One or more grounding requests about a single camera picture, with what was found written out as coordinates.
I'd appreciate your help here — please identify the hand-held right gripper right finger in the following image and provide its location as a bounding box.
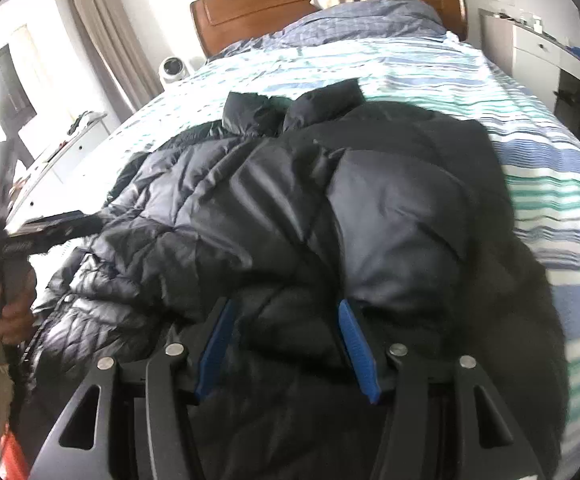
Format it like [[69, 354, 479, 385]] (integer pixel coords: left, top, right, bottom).
[[337, 299, 545, 480]]

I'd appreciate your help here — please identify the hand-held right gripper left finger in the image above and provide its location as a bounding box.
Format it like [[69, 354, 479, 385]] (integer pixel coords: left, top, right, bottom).
[[30, 297, 238, 480]]

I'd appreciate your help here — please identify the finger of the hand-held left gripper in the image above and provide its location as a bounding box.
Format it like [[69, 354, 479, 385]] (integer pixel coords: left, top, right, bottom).
[[20, 210, 103, 238]]

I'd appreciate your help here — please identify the black puffer jacket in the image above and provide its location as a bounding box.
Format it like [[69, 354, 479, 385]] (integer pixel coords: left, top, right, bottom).
[[30, 80, 570, 480]]

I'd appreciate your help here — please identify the person's left hand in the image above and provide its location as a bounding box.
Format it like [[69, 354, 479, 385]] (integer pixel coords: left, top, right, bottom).
[[0, 271, 38, 347]]

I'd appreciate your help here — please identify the white dresser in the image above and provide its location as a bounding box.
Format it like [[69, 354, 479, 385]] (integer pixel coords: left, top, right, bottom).
[[5, 112, 111, 236]]

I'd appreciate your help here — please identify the white round fan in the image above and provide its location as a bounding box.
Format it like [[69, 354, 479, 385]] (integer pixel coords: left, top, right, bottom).
[[158, 55, 191, 83]]

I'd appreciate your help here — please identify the beige curtain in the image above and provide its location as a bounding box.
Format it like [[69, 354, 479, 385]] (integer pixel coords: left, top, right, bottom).
[[62, 0, 165, 116]]

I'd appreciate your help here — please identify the orange rug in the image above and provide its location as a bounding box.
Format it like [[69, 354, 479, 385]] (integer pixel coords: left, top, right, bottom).
[[0, 425, 32, 480]]

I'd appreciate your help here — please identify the bed with striped duvet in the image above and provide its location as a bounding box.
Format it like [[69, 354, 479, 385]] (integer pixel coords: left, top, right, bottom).
[[110, 30, 580, 421]]

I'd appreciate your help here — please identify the wooden headboard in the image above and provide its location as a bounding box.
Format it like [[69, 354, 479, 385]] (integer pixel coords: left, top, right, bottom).
[[191, 0, 469, 58]]

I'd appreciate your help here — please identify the blue patterned pillow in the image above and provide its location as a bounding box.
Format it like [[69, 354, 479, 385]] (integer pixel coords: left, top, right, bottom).
[[207, 0, 445, 63]]

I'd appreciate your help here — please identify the white desk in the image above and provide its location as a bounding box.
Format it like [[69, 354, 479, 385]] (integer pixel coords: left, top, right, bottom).
[[478, 7, 580, 111]]

